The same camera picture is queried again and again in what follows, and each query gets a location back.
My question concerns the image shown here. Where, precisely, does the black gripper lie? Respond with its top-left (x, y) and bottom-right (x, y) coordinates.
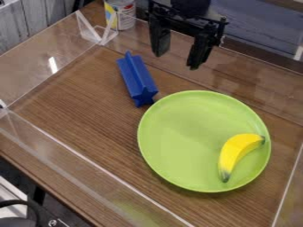
top-left (148, 0), bottom-right (228, 70)

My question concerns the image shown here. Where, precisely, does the blue star-shaped block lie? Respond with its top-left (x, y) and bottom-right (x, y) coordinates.
top-left (116, 51), bottom-right (159, 107)

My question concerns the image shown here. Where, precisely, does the green plate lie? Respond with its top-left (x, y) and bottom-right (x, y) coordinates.
top-left (136, 90), bottom-right (272, 193)

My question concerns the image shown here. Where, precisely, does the yellow toy banana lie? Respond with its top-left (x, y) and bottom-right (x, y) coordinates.
top-left (218, 133), bottom-right (266, 183)

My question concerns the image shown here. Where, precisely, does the clear acrylic enclosure wall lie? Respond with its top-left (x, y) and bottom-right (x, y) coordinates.
top-left (0, 5), bottom-right (303, 227)

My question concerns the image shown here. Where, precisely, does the black cable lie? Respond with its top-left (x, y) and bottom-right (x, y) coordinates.
top-left (0, 200), bottom-right (40, 227)

